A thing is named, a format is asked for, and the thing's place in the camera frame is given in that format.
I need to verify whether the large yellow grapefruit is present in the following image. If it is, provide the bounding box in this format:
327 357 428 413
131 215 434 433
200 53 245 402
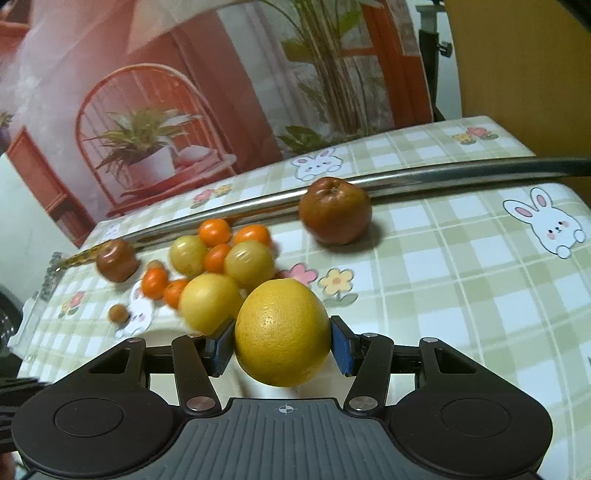
235 278 332 387

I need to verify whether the brown longan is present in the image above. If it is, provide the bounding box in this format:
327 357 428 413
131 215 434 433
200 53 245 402
108 304 130 325
146 260 164 270

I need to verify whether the yellow-green round fruit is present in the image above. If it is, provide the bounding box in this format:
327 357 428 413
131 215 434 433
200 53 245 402
223 240 276 291
169 235 207 278

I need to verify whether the large red apple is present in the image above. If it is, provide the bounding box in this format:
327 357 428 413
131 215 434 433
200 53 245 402
298 177 373 246

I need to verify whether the yellow lemon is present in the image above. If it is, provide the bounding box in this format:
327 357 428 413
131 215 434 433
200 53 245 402
178 273 243 335

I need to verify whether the orange tangerine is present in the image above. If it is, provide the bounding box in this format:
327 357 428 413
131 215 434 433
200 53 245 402
162 278 189 310
140 268 169 300
198 218 232 247
204 244 231 274
233 224 273 246

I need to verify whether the small red apple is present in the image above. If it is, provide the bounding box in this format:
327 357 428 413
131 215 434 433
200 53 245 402
95 239 139 283

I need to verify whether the steel pole with gold end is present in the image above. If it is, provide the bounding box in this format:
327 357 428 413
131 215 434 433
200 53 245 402
59 156 591 269

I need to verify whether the printed room backdrop cloth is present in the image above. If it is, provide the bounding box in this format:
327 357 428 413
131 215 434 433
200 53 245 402
1 1 434 245

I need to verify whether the yellow wooden board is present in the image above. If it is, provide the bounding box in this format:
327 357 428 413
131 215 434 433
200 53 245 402
445 1 590 157

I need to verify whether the black stand with knob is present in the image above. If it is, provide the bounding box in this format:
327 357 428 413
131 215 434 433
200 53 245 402
416 0 453 122

